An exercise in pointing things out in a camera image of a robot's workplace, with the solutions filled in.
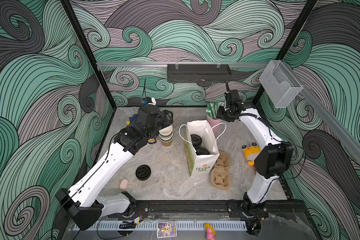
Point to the brown pulp cup carrier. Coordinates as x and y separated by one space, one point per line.
220 175

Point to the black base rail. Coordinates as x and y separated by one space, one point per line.
230 208

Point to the black coffee cup lid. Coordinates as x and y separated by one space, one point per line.
202 151
143 172
196 140

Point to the navy blue napkin stack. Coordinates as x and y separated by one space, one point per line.
132 120

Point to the pink yellow small toy figure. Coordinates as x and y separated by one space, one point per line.
210 232

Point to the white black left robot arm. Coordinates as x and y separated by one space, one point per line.
82 201

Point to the colourful picture card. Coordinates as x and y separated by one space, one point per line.
166 229

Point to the pink oval soap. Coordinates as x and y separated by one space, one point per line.
124 184

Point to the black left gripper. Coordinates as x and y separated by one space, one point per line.
163 116

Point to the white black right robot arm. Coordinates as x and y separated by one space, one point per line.
275 155

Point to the black wall shelf tray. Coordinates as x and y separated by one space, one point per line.
198 74

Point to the clear acrylic wall holder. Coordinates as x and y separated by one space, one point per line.
280 83

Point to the pink metal straw bucket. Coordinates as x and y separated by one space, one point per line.
215 124

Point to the aluminium wall rail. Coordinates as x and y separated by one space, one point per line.
140 64

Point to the yellow plush doll red dress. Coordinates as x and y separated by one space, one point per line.
251 152

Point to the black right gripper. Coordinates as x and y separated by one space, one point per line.
220 114

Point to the stack of paper cups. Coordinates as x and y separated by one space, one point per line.
166 136

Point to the green white wrapped straws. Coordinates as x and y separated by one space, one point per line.
212 109

